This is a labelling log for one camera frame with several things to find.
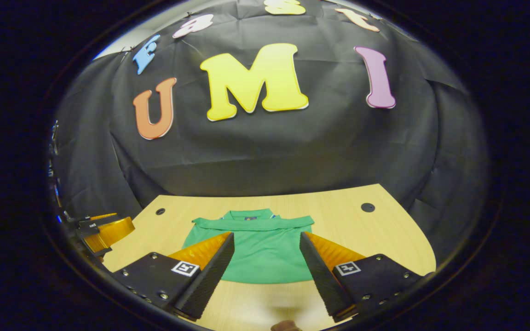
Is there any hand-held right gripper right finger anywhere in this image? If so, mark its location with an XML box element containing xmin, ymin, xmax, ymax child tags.
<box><xmin>299</xmin><ymin>231</ymin><xmax>423</xmax><ymax>322</ymax></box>

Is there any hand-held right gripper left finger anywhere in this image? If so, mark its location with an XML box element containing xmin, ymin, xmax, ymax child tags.
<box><xmin>111</xmin><ymin>231</ymin><xmax>236</xmax><ymax>321</ymax></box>

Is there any green T-shirt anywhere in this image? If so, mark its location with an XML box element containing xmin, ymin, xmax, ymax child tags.
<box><xmin>181</xmin><ymin>208</ymin><xmax>325</xmax><ymax>285</ymax></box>

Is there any black backdrop cloth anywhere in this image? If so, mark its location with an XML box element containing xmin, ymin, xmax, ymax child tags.
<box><xmin>49</xmin><ymin>0</ymin><xmax>491</xmax><ymax>258</ymax></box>

